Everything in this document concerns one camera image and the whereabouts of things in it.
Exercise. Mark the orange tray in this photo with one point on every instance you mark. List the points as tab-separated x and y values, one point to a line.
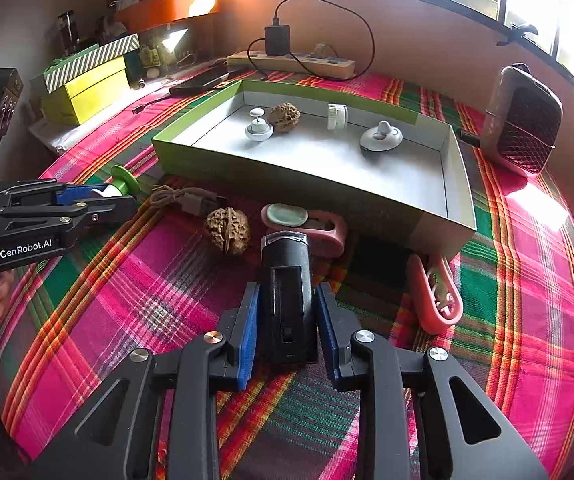
177	7

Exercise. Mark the person's left hand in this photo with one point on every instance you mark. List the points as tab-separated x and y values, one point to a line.
2	290

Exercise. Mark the yellow box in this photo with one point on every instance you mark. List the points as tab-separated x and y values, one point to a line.
97	95

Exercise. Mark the black rectangular device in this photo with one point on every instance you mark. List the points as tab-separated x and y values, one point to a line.
284	300

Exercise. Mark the green striped box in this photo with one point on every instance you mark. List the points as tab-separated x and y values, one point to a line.
97	57

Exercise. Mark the pink loop-shaped clip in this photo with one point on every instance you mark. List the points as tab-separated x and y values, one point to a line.
434	322

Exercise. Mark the green suction hook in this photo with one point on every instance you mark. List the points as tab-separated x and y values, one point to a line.
126	182

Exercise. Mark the small white bottle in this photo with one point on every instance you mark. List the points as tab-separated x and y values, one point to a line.
337	116

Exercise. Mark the dark glass jar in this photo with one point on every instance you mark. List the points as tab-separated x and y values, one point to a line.
67	35

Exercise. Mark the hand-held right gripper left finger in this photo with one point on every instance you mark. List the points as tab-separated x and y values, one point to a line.
248	345

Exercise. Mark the black window latch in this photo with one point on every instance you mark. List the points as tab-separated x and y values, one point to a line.
522	30

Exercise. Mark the black phone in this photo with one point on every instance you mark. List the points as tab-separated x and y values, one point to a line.
202	80

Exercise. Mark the pink clip with green pad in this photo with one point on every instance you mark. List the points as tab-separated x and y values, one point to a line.
332	235

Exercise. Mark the pink green plaid cloth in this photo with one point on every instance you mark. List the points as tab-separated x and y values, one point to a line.
517	310

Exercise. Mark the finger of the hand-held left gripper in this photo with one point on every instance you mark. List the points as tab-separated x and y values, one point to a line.
112	208
84	195

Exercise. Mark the white plug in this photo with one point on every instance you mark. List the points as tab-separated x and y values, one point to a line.
321	50

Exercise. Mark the black power adapter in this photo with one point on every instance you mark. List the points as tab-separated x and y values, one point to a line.
277	40

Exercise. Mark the beige power strip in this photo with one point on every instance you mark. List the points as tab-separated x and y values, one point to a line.
337	67

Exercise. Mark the white dome toy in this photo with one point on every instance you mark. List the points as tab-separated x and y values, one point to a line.
379	140

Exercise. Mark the green cardboard box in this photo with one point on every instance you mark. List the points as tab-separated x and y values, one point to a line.
317	165

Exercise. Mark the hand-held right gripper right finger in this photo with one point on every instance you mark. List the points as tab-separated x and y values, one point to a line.
328	345

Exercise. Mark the white round knob disc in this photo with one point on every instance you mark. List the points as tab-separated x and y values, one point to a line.
258	132

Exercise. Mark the brown walnut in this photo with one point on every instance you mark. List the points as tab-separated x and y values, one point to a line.
285	117
227	232

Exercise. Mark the pink space heater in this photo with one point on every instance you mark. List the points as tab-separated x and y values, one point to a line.
522	125

